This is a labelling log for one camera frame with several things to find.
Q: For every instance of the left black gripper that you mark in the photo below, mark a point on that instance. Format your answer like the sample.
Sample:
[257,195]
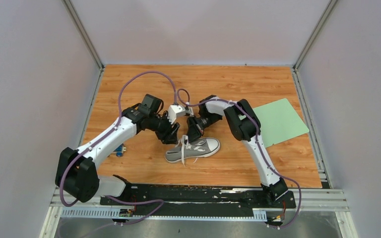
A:
[169,135]

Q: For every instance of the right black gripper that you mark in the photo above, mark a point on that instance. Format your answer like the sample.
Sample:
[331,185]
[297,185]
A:
[194,133]

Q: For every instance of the white shoelace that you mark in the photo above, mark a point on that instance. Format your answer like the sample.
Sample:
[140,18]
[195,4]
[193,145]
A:
[196,149]

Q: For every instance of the grey canvas sneaker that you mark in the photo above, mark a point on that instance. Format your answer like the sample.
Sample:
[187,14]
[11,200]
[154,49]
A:
[173,155]

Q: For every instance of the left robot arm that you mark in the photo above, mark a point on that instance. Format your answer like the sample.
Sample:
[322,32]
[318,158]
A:
[77,168]

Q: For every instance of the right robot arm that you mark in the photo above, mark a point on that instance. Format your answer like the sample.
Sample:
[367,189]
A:
[245,127]

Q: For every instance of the blue red toy car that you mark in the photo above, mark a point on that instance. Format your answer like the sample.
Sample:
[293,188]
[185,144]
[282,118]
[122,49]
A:
[119,151]

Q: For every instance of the green clipboard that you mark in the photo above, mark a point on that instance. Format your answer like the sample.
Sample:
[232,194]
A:
[279,122]

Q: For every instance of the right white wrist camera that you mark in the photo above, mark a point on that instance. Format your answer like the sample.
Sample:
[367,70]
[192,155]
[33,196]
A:
[189,111]

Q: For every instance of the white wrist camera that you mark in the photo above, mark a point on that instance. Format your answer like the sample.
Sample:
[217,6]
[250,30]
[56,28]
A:
[189,111]
[174,112]

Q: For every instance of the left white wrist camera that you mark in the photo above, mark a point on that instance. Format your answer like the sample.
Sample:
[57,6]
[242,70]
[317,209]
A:
[174,112]

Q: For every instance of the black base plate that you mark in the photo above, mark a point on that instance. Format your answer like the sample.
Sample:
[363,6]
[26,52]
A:
[202,201]

